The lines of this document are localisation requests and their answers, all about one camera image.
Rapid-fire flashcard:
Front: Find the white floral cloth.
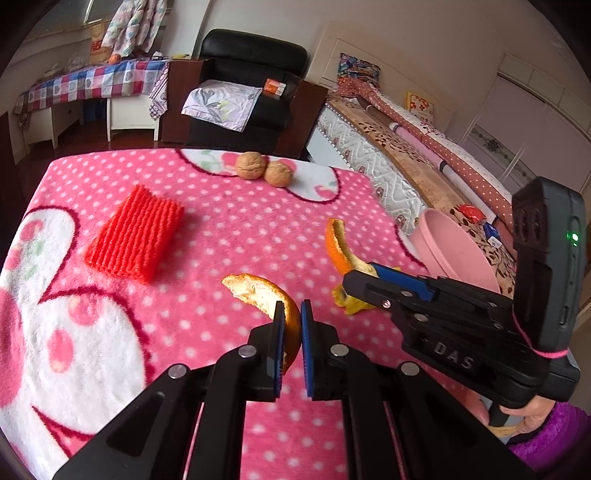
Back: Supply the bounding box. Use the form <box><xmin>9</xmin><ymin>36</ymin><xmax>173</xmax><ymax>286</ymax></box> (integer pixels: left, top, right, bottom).
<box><xmin>181</xmin><ymin>79</ymin><xmax>262</xmax><ymax>134</ymax></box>

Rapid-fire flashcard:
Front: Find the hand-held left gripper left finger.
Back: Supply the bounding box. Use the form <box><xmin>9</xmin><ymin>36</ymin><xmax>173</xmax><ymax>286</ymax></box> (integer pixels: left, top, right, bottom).
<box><xmin>53</xmin><ymin>300</ymin><xmax>287</xmax><ymax>480</ymax></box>

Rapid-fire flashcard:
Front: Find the person's right forearm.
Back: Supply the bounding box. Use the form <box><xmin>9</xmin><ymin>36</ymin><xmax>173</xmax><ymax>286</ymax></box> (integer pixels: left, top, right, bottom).
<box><xmin>505</xmin><ymin>401</ymin><xmax>591</xmax><ymax>474</ymax></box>

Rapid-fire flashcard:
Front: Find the large window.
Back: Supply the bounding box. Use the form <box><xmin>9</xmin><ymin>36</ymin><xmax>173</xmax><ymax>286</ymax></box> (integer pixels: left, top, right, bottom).
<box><xmin>18</xmin><ymin>0</ymin><xmax>109</xmax><ymax>42</ymax></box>

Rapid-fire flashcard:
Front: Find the dark checked towel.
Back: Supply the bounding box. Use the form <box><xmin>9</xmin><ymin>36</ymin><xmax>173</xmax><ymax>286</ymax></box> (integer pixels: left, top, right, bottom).
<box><xmin>148</xmin><ymin>62</ymin><xmax>171</xmax><ymax>121</ymax></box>

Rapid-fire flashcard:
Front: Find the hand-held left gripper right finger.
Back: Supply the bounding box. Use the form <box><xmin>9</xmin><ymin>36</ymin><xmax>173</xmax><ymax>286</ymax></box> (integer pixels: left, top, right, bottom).
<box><xmin>300</xmin><ymin>299</ymin><xmax>539</xmax><ymax>480</ymax></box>

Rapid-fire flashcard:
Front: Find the walnut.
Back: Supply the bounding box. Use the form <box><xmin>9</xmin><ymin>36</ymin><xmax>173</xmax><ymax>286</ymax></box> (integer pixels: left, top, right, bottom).
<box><xmin>264</xmin><ymin>160</ymin><xmax>294</xmax><ymax>188</ymax></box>
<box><xmin>235</xmin><ymin>152</ymin><xmax>269</xmax><ymax>180</ymax></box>

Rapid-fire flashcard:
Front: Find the orange peel chunk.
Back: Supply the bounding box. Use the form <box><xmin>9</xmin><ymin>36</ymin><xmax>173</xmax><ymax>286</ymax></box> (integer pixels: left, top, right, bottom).
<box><xmin>222</xmin><ymin>273</ymin><xmax>302</xmax><ymax>374</ymax></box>

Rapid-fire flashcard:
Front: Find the person's right hand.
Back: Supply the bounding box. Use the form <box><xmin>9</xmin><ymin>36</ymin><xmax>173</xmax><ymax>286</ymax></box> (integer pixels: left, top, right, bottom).
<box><xmin>502</xmin><ymin>399</ymin><xmax>556</xmax><ymax>428</ymax></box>

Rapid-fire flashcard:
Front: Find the yellow floral pillow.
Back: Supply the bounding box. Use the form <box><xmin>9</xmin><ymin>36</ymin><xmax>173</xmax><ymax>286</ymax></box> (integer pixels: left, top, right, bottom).
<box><xmin>405</xmin><ymin>91</ymin><xmax>435</xmax><ymax>124</ymax></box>

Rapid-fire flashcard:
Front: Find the colourful patterned pillow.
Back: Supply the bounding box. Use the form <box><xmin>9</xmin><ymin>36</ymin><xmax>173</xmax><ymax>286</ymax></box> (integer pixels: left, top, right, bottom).
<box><xmin>337</xmin><ymin>52</ymin><xmax>382</xmax><ymax>86</ymax></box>

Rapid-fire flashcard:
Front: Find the red foam net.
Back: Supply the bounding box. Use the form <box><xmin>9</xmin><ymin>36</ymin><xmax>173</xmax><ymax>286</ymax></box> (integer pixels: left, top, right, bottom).
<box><xmin>84</xmin><ymin>185</ymin><xmax>185</xmax><ymax>284</ymax></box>

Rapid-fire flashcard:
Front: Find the brown paper bag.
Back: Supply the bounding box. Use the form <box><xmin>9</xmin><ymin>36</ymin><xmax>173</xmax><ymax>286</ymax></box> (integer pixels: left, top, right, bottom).
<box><xmin>88</xmin><ymin>21</ymin><xmax>114</xmax><ymax>65</ymax></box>

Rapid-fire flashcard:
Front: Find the pink plastic basin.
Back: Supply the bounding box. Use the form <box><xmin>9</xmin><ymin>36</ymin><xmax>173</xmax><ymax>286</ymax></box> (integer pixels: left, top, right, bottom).
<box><xmin>409</xmin><ymin>209</ymin><xmax>502</xmax><ymax>294</ymax></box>

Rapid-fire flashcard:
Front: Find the pink roll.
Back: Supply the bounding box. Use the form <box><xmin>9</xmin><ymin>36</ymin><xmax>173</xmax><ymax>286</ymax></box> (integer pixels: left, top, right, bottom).
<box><xmin>388</xmin><ymin>121</ymin><xmax>451</xmax><ymax>174</ymax></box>

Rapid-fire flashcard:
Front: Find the curved orange peel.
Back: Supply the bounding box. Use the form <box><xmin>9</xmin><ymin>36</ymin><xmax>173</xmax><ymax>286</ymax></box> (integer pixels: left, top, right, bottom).
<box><xmin>324</xmin><ymin>218</ymin><xmax>378</xmax><ymax>278</ymax></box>

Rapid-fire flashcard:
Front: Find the cream headboard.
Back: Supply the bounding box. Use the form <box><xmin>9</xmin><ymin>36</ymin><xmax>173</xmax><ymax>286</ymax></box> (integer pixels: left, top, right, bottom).
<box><xmin>307</xmin><ymin>23</ymin><xmax>462</xmax><ymax>139</ymax></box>

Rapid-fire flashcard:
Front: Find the white wardrobe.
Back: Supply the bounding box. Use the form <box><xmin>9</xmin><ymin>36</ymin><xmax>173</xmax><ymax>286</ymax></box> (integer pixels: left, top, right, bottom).
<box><xmin>455</xmin><ymin>51</ymin><xmax>591</xmax><ymax>195</ymax></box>

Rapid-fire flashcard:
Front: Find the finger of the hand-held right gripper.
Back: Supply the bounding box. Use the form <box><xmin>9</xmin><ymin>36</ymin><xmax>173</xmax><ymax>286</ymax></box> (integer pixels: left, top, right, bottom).
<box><xmin>370</xmin><ymin>263</ymin><xmax>514</xmax><ymax>315</ymax></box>
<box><xmin>342</xmin><ymin>270</ymin><xmax>417</xmax><ymax>315</ymax></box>

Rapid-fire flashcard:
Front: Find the black leather armchair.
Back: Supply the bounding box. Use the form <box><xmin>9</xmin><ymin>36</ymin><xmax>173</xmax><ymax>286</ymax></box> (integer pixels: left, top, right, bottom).
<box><xmin>159</xmin><ymin>28</ymin><xmax>329</xmax><ymax>161</ymax></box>

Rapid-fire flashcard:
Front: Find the hanging patterned jacket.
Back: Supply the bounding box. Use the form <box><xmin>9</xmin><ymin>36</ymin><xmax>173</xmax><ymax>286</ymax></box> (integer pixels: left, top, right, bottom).
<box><xmin>100</xmin><ymin>0</ymin><xmax>168</xmax><ymax>54</ymax></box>

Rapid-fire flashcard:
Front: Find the checked tablecloth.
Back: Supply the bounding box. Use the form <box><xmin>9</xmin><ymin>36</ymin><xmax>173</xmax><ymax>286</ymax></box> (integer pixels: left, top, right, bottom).
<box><xmin>14</xmin><ymin>58</ymin><xmax>171</xmax><ymax>116</ymax></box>

